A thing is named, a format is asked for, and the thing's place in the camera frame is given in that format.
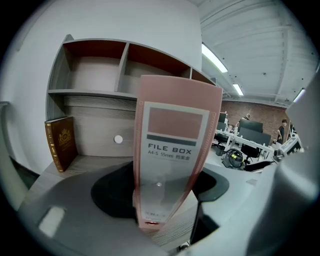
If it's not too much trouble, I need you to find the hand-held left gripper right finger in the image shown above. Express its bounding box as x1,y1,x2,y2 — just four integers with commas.
189,166,230,246

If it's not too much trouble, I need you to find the black and yellow vacuum cleaner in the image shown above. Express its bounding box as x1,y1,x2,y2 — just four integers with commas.
221,147,245,171

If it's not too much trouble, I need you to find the black computer monitor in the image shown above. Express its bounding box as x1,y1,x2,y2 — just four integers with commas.
237,119,272,147

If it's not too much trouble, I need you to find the white ceiling light panel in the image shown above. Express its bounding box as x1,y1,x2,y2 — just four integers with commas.
200,42,229,74
232,83,245,97
292,87,307,104

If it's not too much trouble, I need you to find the grey wooden shelf unit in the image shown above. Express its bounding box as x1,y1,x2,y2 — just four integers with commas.
44,34,219,174

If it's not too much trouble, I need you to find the pink box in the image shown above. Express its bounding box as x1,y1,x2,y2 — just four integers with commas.
132,74,224,232

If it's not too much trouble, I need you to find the black office chair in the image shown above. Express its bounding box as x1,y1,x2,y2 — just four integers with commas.
239,144,261,164

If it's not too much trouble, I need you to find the brown book with gold print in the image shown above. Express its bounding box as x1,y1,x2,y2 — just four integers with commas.
44,115,79,174

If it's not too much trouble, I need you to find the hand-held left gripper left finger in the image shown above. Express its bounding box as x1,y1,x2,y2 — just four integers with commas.
90,161,138,221

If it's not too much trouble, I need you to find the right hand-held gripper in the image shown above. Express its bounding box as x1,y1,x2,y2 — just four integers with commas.
243,137,305,173

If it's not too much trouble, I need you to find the white office desk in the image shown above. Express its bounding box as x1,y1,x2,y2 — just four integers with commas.
216,128,276,161

